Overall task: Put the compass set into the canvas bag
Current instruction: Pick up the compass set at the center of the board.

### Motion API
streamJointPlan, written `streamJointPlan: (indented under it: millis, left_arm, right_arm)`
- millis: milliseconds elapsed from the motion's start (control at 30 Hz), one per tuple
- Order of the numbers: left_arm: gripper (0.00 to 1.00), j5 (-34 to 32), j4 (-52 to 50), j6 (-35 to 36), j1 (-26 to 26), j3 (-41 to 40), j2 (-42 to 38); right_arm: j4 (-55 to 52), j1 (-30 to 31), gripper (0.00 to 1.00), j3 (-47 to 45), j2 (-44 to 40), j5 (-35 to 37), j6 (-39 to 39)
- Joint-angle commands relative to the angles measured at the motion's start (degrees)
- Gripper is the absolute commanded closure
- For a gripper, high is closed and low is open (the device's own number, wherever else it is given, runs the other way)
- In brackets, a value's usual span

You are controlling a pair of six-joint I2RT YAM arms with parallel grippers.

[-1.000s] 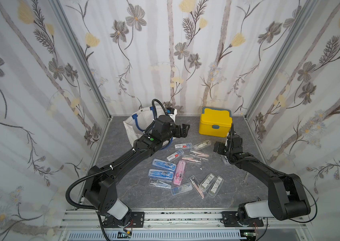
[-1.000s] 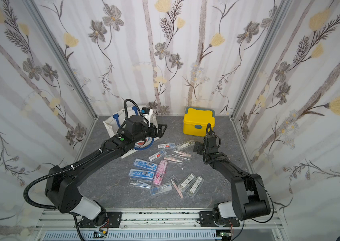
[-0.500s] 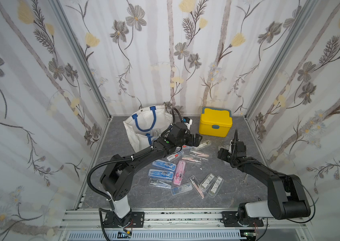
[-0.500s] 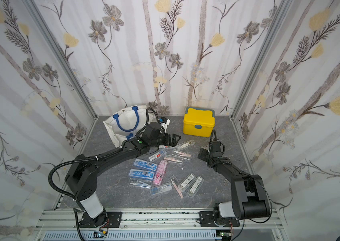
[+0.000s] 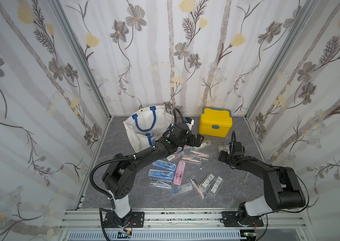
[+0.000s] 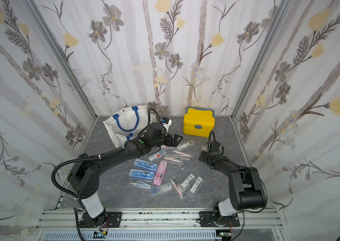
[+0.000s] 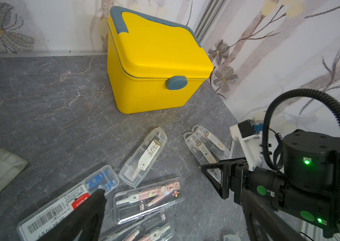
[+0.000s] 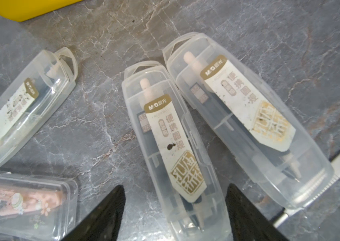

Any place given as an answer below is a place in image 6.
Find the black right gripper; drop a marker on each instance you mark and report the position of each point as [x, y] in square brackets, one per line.
[205, 155]

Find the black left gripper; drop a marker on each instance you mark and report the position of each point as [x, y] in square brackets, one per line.
[175, 143]

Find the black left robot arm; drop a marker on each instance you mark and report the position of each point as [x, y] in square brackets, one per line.
[85, 173]

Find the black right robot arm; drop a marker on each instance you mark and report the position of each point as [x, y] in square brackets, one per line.
[246, 189]

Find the clear case pink compass upper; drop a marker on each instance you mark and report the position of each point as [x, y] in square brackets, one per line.
[181, 154]

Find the clear case pink compass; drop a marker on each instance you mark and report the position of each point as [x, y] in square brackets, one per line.
[174, 159]
[176, 186]
[181, 154]

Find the clear case pink compass lower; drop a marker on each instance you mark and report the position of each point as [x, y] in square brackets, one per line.
[174, 159]

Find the blue compass case upper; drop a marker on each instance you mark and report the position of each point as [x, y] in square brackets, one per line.
[146, 165]

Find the blue compass case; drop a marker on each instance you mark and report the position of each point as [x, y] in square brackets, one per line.
[141, 174]
[146, 165]

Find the blue compass case lower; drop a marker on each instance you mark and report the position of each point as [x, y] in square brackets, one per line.
[141, 174]

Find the clear compass case bottom middle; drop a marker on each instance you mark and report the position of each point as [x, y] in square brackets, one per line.
[155, 190]

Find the clear compass case bottom left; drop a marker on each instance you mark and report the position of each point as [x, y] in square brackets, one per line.
[140, 183]

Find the white canvas tote bag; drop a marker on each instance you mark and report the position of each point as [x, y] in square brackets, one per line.
[126, 124]

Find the clear case near box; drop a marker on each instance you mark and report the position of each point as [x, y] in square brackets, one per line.
[185, 145]

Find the red label clear case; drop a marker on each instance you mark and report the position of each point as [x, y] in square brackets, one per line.
[156, 155]

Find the clear labelled case right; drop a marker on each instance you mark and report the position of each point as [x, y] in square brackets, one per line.
[195, 187]

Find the clear labelled case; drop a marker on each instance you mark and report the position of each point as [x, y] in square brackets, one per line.
[195, 187]
[187, 182]

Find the yellow storage box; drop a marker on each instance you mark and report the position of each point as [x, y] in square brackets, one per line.
[198, 121]

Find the clear labelled case left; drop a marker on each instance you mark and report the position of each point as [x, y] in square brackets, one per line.
[187, 182]

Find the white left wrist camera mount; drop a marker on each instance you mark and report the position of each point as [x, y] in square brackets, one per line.
[166, 122]

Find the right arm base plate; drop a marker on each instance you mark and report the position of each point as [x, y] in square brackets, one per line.
[212, 219]

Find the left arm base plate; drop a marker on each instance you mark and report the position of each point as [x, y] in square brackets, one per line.
[105, 219]

